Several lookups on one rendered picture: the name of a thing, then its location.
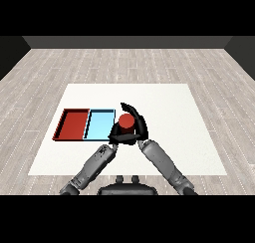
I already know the dark grey robot body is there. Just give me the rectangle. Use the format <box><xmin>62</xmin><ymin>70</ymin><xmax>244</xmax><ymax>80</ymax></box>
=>
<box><xmin>97</xmin><ymin>175</ymin><xmax>158</xmax><ymax>196</ymax></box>

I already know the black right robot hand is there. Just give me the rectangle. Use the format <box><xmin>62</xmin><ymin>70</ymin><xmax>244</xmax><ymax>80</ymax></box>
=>
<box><xmin>120</xmin><ymin>102</ymin><xmax>149</xmax><ymax>141</ymax></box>

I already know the shallow red open box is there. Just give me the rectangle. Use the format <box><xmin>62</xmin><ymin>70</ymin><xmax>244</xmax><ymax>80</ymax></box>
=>
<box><xmin>52</xmin><ymin>108</ymin><xmax>91</xmax><ymax>142</ymax></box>

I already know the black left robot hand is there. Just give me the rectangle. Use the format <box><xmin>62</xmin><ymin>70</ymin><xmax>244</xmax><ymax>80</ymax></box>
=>
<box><xmin>108</xmin><ymin>121</ymin><xmax>141</xmax><ymax>146</ymax></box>

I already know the shallow light blue open box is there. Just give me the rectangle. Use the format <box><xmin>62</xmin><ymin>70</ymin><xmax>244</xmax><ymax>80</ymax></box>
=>
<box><xmin>83</xmin><ymin>109</ymin><xmax>117</xmax><ymax>141</ymax></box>

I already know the small red can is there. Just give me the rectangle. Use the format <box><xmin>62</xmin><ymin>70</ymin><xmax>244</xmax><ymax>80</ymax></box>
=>
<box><xmin>118</xmin><ymin>113</ymin><xmax>135</xmax><ymax>135</ymax></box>

